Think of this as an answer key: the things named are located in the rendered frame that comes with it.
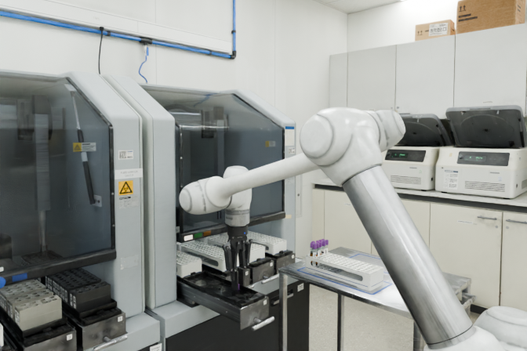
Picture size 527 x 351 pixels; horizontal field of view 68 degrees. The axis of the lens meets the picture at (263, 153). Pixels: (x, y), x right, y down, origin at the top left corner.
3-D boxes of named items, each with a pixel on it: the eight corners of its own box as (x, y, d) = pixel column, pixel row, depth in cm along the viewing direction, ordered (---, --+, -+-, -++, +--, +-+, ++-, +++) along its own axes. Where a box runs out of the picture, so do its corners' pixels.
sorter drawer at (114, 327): (14, 288, 162) (13, 266, 162) (50, 279, 172) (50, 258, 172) (89, 357, 112) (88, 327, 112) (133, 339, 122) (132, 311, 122)
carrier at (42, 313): (59, 316, 120) (59, 296, 119) (63, 317, 118) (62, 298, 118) (16, 330, 111) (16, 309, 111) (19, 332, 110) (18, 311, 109)
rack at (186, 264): (142, 263, 173) (142, 249, 173) (162, 258, 180) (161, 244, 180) (182, 280, 153) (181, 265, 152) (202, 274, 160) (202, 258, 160)
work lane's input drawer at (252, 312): (134, 277, 174) (134, 258, 174) (161, 269, 184) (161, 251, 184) (249, 335, 124) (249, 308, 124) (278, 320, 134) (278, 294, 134)
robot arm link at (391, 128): (347, 125, 118) (321, 124, 108) (402, 99, 106) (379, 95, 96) (361, 166, 115) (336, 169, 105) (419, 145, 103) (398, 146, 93)
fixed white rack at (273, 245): (230, 244, 202) (230, 233, 201) (244, 240, 209) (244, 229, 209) (273, 257, 181) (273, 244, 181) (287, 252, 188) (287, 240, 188)
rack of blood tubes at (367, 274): (304, 270, 160) (304, 255, 159) (319, 264, 167) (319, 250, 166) (369, 291, 138) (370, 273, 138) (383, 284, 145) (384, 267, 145)
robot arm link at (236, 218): (219, 208, 143) (219, 225, 143) (236, 211, 137) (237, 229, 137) (238, 205, 149) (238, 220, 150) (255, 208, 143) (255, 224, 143)
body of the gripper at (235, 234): (238, 220, 149) (239, 244, 149) (222, 224, 143) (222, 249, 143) (252, 223, 144) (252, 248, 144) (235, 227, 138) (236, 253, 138)
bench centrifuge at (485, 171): (433, 193, 315) (435, 106, 311) (458, 185, 360) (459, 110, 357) (514, 200, 277) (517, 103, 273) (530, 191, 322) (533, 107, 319)
